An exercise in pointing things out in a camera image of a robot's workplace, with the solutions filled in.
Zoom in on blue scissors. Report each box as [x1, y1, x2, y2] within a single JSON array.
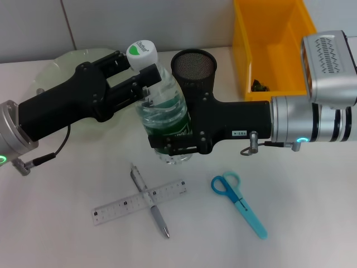
[[210, 171, 268, 240]]

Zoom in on black mesh pen cup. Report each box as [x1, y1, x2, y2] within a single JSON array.
[[170, 49, 218, 112]]

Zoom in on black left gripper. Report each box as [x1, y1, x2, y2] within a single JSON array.
[[17, 50, 163, 142]]

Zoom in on green glass fruit plate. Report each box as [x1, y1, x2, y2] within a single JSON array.
[[33, 47, 147, 142]]

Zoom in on clear plastic ruler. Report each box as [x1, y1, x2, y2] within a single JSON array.
[[91, 178, 187, 226]]

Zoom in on grey ballpoint pen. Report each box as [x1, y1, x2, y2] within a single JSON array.
[[129, 163, 171, 240]]

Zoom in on clear green-label water bottle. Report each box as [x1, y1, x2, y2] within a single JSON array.
[[126, 39, 195, 166]]

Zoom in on yellow plastic bin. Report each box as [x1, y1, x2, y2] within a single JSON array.
[[233, 0, 319, 101]]

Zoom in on green plastic wrapper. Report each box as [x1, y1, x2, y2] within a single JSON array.
[[250, 79, 271, 92]]

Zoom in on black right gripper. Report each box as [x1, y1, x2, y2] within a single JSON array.
[[147, 93, 273, 157]]

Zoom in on right gripper cable with plug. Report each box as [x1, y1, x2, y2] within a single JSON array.
[[240, 130, 303, 157]]

